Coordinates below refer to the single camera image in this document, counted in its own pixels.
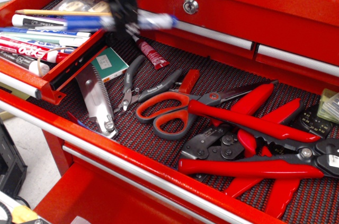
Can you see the silver closed drawer handle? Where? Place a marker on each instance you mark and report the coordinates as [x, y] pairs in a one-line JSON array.
[[298, 60], [162, 21]]

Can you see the silver closed drawer handle left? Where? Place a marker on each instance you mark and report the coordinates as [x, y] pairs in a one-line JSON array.
[[162, 21]]

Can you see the black capped white marker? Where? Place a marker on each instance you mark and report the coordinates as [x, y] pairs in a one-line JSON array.
[[21, 20]]

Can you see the silver cabinet lock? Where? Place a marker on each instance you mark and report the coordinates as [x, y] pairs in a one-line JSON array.
[[190, 6]]

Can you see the black plastic crate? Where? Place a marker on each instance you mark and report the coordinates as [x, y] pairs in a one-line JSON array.
[[13, 168]]

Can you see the blue white marker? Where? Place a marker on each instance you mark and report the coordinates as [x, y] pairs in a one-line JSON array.
[[47, 32]]

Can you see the black red mesh drawer liner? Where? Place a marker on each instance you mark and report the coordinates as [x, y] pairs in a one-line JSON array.
[[314, 201]]

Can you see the red handled wire stripper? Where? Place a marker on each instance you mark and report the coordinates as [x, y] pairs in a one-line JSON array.
[[271, 149]]

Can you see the clear bag of erasers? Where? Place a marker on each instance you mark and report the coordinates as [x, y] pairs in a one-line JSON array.
[[92, 6]]

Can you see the green white marker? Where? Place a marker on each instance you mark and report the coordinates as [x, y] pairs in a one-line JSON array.
[[64, 41]]

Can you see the blue BIC marker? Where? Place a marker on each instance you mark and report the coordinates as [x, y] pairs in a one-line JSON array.
[[91, 23]]

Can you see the red tool chest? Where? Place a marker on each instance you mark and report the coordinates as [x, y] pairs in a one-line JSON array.
[[304, 27]]

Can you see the grey handled flush cutters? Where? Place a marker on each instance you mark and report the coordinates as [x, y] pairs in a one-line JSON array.
[[133, 94]]

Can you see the silver utility knife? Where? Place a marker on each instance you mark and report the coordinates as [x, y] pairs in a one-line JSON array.
[[97, 100]]

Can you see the silver closed drawer handle right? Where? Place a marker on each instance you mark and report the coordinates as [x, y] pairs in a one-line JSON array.
[[298, 60]]

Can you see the yellow black object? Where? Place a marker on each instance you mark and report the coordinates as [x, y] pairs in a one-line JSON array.
[[20, 214]]

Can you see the tan rubber band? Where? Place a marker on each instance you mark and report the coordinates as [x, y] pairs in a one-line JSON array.
[[54, 55]]

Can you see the yellow wooden pencil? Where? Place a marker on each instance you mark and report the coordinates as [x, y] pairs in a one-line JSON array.
[[61, 13]]

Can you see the green notebook box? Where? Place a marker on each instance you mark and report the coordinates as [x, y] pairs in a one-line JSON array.
[[109, 64]]

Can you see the small red plastic piece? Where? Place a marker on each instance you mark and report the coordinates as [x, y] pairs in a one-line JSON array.
[[189, 81]]

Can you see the large open red drawer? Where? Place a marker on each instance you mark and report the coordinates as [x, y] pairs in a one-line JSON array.
[[132, 179]]

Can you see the red and grey scissors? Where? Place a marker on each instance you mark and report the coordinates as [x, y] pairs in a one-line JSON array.
[[168, 106]]

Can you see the red Expo marker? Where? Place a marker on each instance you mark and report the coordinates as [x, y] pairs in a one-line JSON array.
[[20, 47]]

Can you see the clear plastic parts box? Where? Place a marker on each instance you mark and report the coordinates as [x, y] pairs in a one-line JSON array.
[[328, 106]]

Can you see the red threadlocker tube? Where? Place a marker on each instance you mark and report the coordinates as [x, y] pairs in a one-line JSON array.
[[151, 54]]

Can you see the blue tape piece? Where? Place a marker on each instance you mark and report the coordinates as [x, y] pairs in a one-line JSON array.
[[76, 121]]

